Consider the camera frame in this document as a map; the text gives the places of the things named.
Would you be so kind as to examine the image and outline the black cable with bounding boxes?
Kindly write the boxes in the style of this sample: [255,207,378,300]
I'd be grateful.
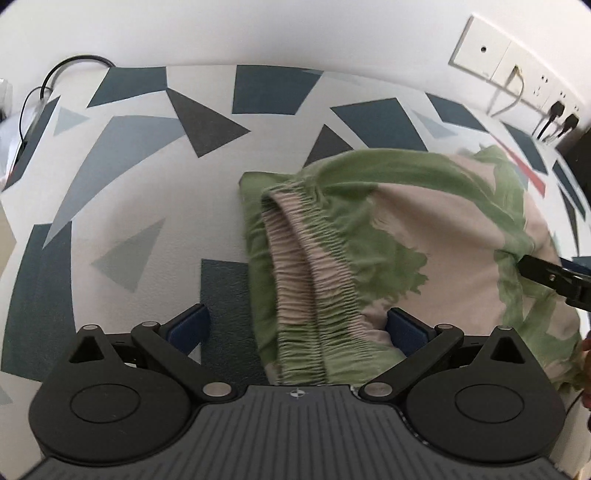
[13,55,116,167]

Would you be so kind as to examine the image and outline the green floral pink shorts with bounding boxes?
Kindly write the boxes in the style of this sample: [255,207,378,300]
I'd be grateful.
[239,146,590,389]

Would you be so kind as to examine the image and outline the white wall socket panel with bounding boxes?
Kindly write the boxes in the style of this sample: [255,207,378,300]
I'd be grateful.
[450,16,585,117]

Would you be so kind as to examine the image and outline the geometric patterned table mat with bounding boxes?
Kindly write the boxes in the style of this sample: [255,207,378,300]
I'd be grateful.
[1,65,590,388]

